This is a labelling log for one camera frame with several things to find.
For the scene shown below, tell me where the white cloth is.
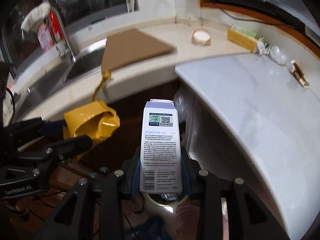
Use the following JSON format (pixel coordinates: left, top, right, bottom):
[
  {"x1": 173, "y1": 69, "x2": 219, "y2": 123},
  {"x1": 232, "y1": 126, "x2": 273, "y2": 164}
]
[{"x1": 21, "y1": 2, "x2": 52, "y2": 32}]

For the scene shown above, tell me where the green box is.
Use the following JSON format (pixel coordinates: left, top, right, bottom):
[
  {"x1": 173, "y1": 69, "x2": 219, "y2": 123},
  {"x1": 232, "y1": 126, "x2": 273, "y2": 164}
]
[{"x1": 230, "y1": 24, "x2": 258, "y2": 39}]

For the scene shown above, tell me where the white printed carton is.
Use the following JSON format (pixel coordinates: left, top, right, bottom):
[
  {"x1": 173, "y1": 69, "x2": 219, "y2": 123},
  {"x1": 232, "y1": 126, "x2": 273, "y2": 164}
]
[{"x1": 139, "y1": 99, "x2": 182, "y2": 194}]

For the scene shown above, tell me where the long yellow box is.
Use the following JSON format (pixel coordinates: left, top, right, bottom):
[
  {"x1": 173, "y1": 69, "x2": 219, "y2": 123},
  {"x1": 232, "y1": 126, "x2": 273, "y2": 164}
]
[{"x1": 227, "y1": 29, "x2": 258, "y2": 53}]

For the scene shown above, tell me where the yellow plastic bag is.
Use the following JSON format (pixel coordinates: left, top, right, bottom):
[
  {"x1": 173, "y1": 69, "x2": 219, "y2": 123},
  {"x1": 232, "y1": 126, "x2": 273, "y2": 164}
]
[{"x1": 62, "y1": 70, "x2": 120, "y2": 162}]

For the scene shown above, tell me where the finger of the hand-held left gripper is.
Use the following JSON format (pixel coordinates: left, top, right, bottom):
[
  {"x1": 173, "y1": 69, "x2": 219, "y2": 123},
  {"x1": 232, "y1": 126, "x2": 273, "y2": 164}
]
[
  {"x1": 19, "y1": 135, "x2": 93, "y2": 167},
  {"x1": 10, "y1": 117, "x2": 68, "y2": 150}
]

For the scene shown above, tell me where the stainless steel sink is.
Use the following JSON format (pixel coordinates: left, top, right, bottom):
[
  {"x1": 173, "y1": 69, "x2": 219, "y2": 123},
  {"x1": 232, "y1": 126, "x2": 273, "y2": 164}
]
[{"x1": 5, "y1": 47, "x2": 105, "y2": 110}]

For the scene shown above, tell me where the round trash bin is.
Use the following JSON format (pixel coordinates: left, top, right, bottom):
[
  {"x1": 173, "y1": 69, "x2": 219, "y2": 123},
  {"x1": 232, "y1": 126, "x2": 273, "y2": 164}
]
[{"x1": 145, "y1": 192, "x2": 188, "y2": 207}]

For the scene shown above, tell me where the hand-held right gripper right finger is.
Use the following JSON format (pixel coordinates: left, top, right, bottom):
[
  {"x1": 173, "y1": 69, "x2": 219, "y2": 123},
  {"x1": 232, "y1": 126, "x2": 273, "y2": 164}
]
[{"x1": 179, "y1": 146, "x2": 290, "y2": 240}]

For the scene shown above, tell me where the black cable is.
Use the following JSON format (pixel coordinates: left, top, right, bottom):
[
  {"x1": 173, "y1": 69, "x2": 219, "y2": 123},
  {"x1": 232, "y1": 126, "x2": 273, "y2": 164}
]
[{"x1": 215, "y1": 4, "x2": 298, "y2": 27}]

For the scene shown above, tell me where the small crumpled wrapper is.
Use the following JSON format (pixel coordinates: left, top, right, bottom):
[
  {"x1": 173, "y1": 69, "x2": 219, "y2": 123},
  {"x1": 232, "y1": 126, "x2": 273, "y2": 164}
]
[{"x1": 256, "y1": 37, "x2": 272, "y2": 55}]

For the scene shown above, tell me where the brown cardboard sheet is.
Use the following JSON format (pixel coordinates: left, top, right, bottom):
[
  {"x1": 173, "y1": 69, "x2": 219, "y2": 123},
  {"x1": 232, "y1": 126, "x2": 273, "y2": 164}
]
[{"x1": 101, "y1": 29, "x2": 177, "y2": 74}]

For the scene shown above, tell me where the white cup with pink lid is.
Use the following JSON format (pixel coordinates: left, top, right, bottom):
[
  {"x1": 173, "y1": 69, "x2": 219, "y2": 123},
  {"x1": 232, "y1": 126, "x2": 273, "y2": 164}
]
[{"x1": 191, "y1": 29, "x2": 212, "y2": 47}]

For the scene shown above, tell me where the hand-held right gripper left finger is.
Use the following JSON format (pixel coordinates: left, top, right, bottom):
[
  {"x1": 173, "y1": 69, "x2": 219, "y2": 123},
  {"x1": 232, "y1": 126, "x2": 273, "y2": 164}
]
[{"x1": 34, "y1": 146, "x2": 142, "y2": 240}]

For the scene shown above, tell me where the red printed package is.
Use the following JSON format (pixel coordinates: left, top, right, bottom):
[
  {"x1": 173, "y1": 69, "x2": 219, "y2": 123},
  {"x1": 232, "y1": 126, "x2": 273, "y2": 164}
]
[{"x1": 37, "y1": 10, "x2": 64, "y2": 53}]

